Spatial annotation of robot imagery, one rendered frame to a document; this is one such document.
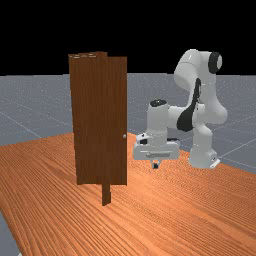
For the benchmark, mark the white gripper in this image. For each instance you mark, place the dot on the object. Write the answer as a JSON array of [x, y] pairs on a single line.
[[156, 151]]

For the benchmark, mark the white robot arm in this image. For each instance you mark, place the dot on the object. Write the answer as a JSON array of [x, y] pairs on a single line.
[[200, 86]]

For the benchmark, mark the brown wooden door leaf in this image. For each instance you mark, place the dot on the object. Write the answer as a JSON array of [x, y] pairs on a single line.
[[93, 126]]

